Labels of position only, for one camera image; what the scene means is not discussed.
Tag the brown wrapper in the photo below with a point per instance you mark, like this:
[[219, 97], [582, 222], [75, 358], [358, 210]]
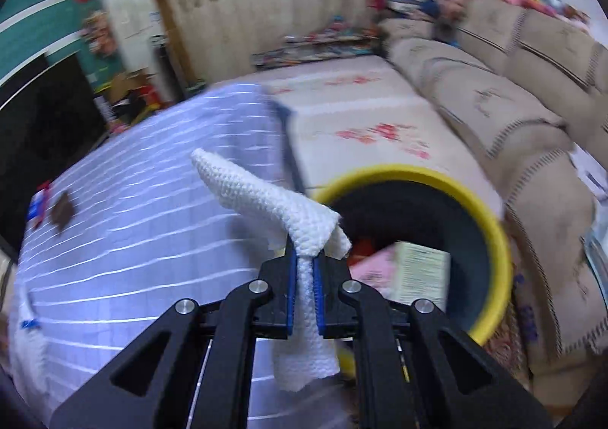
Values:
[[61, 213]]

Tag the pile of magazines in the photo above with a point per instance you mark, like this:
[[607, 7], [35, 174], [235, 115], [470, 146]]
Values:
[[323, 44]]

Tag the white knitted cloth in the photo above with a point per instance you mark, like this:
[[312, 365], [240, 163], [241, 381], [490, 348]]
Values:
[[266, 201]]

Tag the blue packet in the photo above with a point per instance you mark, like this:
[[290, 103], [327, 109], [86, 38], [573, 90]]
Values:
[[37, 208]]

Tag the artificial flower decoration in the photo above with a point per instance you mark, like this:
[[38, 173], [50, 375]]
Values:
[[97, 30]]

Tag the yellow rimmed trash bin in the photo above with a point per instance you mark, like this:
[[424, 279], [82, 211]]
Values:
[[496, 248]]

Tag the cardboard boxes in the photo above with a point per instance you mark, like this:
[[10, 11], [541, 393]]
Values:
[[128, 87]]

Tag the black tower fan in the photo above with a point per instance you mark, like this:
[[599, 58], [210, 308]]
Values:
[[166, 72]]

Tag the large black television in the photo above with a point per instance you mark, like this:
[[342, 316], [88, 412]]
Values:
[[47, 125]]

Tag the green and white box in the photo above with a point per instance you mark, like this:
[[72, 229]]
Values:
[[420, 267]]

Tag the beige sofa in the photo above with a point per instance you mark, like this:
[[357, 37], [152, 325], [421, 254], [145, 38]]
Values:
[[498, 91]]

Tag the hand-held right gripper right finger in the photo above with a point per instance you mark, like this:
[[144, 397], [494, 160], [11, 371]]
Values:
[[317, 296]]

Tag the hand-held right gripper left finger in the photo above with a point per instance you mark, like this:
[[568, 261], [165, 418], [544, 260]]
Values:
[[290, 291]]

